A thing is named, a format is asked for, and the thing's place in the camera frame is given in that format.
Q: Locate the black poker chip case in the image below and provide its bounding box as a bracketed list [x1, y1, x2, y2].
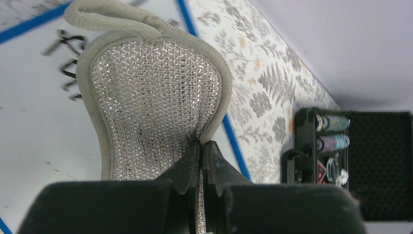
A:
[281, 108, 413, 222]

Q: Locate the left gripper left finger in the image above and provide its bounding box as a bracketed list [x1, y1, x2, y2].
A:
[18, 141, 201, 234]

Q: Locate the grey mesh sponge eraser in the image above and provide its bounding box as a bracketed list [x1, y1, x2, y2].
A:
[64, 0, 234, 234]

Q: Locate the blue framed whiteboard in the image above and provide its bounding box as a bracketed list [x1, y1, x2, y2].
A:
[0, 0, 232, 232]

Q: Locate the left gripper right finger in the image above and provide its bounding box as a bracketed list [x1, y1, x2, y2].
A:
[203, 141, 366, 234]

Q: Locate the floral table mat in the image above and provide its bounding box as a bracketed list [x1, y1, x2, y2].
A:
[0, 0, 339, 185]

